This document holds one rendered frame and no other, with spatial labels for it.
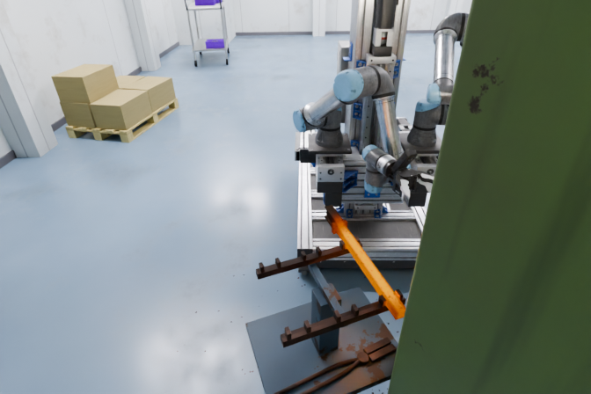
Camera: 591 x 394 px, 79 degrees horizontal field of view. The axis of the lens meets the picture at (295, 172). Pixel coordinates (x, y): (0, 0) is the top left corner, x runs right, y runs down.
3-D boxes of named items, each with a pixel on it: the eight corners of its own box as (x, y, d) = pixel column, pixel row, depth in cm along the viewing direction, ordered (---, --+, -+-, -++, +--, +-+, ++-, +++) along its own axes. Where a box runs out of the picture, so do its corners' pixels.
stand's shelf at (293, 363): (245, 327, 112) (244, 323, 111) (359, 290, 124) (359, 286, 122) (274, 427, 87) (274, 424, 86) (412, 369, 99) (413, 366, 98)
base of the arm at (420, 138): (404, 134, 198) (406, 118, 193) (431, 134, 198) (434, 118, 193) (411, 147, 185) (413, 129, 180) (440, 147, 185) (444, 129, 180)
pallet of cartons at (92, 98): (113, 104, 490) (98, 53, 455) (182, 103, 487) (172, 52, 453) (62, 143, 385) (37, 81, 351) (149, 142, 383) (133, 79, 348)
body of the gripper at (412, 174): (419, 193, 129) (397, 178, 139) (422, 172, 125) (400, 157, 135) (401, 198, 127) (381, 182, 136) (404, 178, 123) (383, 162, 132)
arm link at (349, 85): (318, 129, 187) (385, 88, 138) (295, 136, 180) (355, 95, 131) (310, 108, 187) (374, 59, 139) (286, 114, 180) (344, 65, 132)
